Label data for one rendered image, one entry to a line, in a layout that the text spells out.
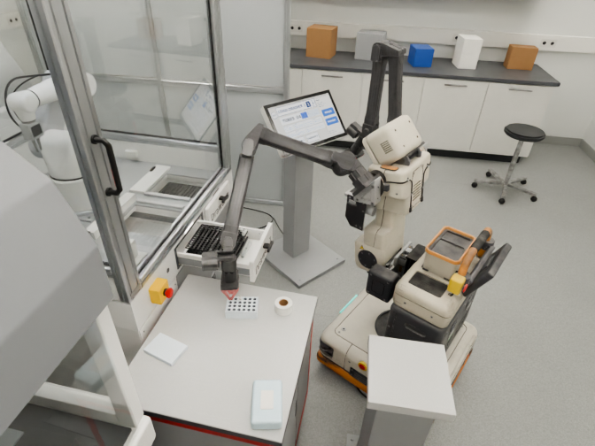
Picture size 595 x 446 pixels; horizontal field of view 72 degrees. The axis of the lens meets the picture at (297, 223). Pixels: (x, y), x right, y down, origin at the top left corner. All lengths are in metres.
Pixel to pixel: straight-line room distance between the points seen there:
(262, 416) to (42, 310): 0.79
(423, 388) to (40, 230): 1.23
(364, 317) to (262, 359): 0.95
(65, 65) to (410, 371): 1.38
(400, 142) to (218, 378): 1.11
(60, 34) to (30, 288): 0.62
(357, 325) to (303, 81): 2.93
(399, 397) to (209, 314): 0.77
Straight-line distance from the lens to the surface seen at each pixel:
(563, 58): 5.60
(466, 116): 4.74
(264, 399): 1.41
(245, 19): 3.21
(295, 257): 3.05
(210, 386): 1.50
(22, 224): 0.79
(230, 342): 1.60
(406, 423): 1.66
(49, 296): 0.81
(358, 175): 1.66
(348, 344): 2.22
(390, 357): 1.60
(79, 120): 1.21
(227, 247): 1.53
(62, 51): 1.18
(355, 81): 4.52
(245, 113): 3.39
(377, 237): 1.92
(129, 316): 1.61
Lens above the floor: 2.00
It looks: 35 degrees down
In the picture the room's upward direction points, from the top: 2 degrees clockwise
